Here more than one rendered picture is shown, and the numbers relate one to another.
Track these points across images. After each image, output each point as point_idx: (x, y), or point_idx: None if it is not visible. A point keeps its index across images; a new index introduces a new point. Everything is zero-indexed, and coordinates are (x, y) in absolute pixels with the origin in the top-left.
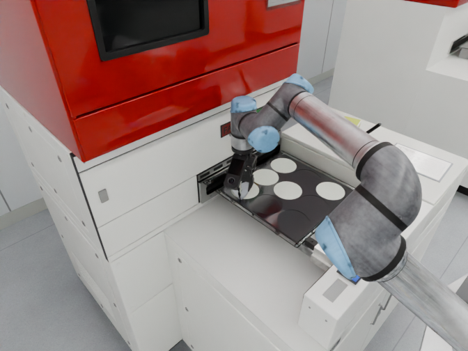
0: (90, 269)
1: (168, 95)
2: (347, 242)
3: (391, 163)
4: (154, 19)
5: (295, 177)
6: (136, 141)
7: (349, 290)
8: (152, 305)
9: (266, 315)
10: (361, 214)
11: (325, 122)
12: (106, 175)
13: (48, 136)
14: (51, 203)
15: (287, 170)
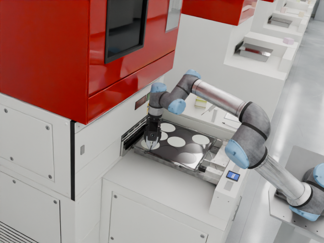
0: (29, 222)
1: (124, 83)
2: (245, 148)
3: (256, 110)
4: (125, 40)
5: (177, 133)
6: None
7: (235, 184)
8: (87, 239)
9: (189, 212)
10: (249, 134)
11: (217, 94)
12: (85, 135)
13: (40, 112)
14: None
15: (170, 130)
